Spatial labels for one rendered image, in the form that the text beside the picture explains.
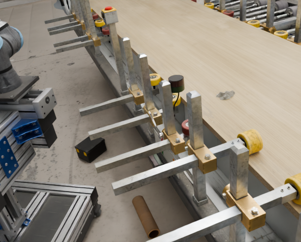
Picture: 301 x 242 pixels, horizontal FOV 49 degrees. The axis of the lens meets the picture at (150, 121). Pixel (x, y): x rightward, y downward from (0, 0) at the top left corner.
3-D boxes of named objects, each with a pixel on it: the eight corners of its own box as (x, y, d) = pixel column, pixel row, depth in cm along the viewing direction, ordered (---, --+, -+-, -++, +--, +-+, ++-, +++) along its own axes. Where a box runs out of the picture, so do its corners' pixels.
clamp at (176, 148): (174, 155, 133) (173, 145, 130) (162, 138, 144) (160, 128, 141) (187, 151, 134) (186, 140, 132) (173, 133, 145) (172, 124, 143)
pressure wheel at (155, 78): (159, 99, 177) (156, 79, 171) (145, 98, 180) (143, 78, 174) (164, 91, 183) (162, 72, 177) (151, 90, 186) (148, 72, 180)
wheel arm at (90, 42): (57, 54, 251) (55, 49, 248) (56, 53, 254) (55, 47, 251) (112, 41, 261) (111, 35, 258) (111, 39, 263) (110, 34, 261)
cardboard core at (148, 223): (146, 232, 194) (131, 198, 218) (148, 240, 198) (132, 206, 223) (159, 227, 196) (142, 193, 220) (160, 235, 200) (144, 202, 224)
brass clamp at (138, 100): (135, 105, 175) (133, 97, 172) (128, 95, 186) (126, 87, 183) (146, 102, 176) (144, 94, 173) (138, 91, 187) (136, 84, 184)
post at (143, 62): (153, 144, 168) (139, 56, 142) (150, 140, 171) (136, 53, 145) (159, 142, 169) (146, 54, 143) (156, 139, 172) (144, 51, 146)
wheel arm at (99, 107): (81, 118, 171) (79, 111, 168) (80, 115, 174) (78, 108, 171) (159, 94, 181) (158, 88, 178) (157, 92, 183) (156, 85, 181)
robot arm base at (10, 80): (-18, 93, 153) (-27, 74, 148) (2, 78, 165) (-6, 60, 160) (10, 94, 149) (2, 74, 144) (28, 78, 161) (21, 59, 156)
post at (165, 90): (173, 178, 150) (161, 84, 123) (170, 174, 153) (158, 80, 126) (180, 175, 151) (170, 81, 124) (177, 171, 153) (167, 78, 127)
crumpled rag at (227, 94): (219, 101, 147) (219, 97, 146) (213, 94, 153) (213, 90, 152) (238, 97, 148) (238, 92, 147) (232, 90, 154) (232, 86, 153)
